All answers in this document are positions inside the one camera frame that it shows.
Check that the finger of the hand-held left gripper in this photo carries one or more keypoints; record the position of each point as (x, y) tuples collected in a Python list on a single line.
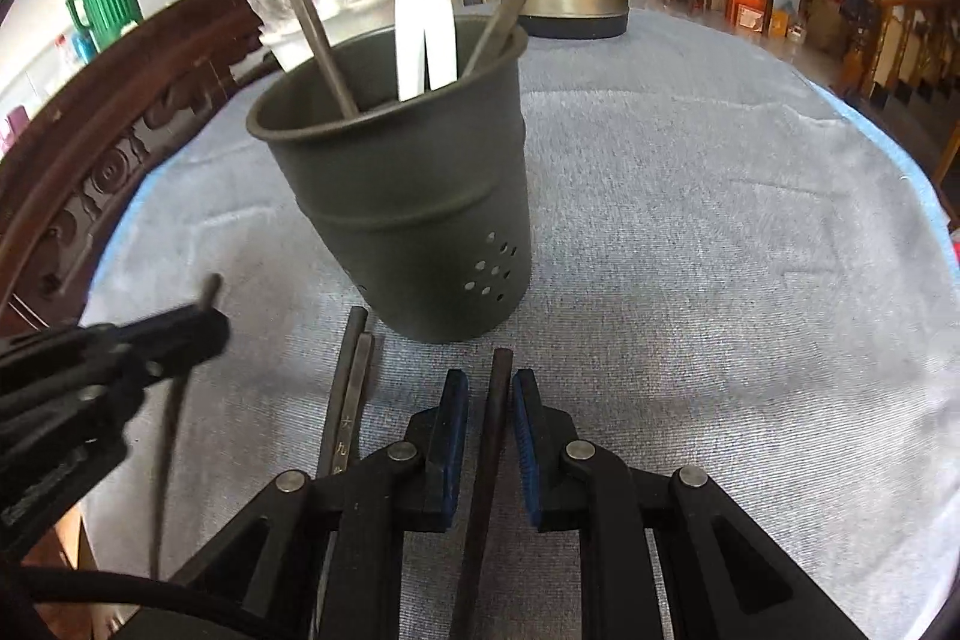
[(187, 340), (67, 430)]

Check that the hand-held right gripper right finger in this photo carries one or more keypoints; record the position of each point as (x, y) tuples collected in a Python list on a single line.
[(526, 445)]

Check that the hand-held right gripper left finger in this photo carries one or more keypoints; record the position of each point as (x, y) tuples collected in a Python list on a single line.
[(452, 445)]

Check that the dark grey utensil holder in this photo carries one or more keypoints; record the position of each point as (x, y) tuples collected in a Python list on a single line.
[(397, 197)]

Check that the white plastic spoon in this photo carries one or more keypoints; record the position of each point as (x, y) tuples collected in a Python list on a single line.
[(409, 25), (440, 21)]

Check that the carved wooden sideboard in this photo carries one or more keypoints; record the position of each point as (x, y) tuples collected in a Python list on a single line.
[(112, 145)]

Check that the grey tablecloth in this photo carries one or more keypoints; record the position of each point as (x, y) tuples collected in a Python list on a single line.
[(675, 235)]

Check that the blue tablecloth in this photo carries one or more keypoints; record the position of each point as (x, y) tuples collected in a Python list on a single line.
[(941, 212)]

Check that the upright orange box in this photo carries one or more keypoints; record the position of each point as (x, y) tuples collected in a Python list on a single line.
[(750, 14)]

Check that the wooden stair railing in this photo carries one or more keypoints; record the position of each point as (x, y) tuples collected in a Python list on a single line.
[(900, 48)]

